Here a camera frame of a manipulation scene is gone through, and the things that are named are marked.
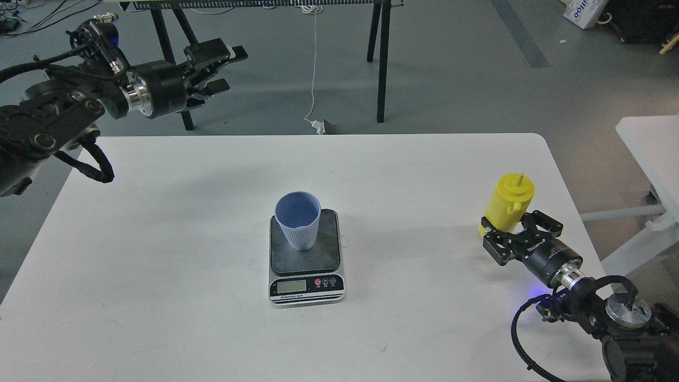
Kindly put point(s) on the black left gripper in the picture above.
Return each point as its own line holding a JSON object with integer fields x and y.
{"x": 157, "y": 88}

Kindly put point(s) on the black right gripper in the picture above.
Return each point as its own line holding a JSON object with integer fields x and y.
{"x": 537, "y": 246}

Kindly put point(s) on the yellow squeeze bottle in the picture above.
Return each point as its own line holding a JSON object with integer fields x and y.
{"x": 510, "y": 199}

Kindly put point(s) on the blue ribbed cup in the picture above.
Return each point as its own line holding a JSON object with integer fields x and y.
{"x": 298, "y": 214}

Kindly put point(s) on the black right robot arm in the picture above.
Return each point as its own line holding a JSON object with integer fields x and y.
{"x": 639, "y": 341}

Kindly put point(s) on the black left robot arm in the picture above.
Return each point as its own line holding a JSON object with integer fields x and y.
{"x": 57, "y": 117}

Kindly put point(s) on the digital kitchen scale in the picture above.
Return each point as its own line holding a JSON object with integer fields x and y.
{"x": 309, "y": 277}

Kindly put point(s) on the black trestle table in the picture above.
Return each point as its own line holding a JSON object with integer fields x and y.
{"x": 379, "y": 33}

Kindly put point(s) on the white power adapter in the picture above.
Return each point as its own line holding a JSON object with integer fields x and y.
{"x": 324, "y": 127}

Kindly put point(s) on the white cardboard box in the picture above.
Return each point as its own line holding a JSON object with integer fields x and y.
{"x": 584, "y": 14}

